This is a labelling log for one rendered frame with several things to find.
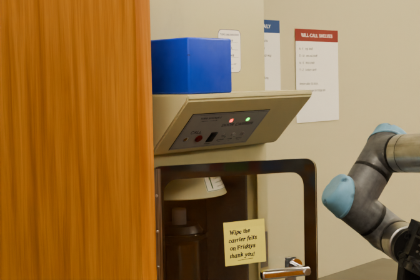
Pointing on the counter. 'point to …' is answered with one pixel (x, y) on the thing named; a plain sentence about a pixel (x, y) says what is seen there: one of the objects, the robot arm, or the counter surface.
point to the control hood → (252, 104)
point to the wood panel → (76, 124)
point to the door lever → (295, 268)
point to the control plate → (205, 125)
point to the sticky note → (244, 242)
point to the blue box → (191, 65)
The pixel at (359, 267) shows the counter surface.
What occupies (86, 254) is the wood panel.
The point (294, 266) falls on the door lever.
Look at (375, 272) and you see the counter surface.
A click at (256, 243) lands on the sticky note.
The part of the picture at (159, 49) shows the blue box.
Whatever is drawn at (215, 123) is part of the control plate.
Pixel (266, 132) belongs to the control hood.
